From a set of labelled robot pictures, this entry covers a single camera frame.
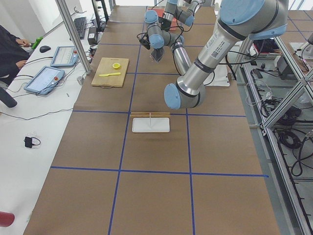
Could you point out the wooden towel rack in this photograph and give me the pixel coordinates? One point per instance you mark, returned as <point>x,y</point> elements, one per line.
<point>150,115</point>

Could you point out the teach pendant tablet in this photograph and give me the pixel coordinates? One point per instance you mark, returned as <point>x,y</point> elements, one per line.
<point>45,80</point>
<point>64,56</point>

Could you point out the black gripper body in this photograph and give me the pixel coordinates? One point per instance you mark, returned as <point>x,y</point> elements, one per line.
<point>156,53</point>

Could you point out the upper teach pendant tablet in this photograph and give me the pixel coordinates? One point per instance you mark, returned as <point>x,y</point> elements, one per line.
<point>64,56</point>

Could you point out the small black device with cable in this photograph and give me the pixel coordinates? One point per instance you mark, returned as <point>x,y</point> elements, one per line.
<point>30,142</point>

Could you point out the aluminium frame post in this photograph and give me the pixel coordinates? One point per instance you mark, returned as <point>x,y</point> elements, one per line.
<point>71,29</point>

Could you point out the grey and pink cloth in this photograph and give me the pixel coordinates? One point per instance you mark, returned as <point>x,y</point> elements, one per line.
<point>157,54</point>

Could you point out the aluminium frame rail right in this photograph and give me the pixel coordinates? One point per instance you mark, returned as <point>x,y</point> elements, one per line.
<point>280,91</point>

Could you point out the person in black sleeves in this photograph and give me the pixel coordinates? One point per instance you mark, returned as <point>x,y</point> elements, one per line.
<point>12,56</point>

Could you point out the yellow lemon slice toy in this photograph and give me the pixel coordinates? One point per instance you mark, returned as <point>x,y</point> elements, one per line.
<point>116,66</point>

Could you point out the yellow plastic knife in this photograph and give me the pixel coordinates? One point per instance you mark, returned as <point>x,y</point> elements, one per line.
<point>110,74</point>

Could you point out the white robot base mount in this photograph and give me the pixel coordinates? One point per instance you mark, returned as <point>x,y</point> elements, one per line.
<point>218,77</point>

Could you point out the black keyboard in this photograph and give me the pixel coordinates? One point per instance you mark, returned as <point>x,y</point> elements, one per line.
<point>80,25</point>

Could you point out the black computer mouse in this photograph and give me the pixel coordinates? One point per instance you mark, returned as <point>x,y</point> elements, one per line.
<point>44,49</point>

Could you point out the red cylinder object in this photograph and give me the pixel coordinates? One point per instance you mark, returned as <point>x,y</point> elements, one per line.
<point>6,219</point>

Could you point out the black power adapter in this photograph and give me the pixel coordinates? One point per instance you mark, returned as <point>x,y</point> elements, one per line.
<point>92,36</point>

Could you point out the black cable bundle floor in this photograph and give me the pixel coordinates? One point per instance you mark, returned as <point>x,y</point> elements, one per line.
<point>293,135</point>

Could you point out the lower teach pendant tablet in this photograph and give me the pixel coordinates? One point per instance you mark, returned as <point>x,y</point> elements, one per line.
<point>45,80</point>

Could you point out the green handled tool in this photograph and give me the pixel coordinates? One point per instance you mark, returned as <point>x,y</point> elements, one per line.
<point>37,42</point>

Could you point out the bamboo cutting board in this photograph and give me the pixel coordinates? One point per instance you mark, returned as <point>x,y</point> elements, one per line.
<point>105,66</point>

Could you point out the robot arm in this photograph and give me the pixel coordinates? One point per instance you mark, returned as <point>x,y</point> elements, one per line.
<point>237,20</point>
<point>158,34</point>

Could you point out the white rectangular tray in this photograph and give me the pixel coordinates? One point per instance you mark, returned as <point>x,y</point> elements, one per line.
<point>151,125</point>

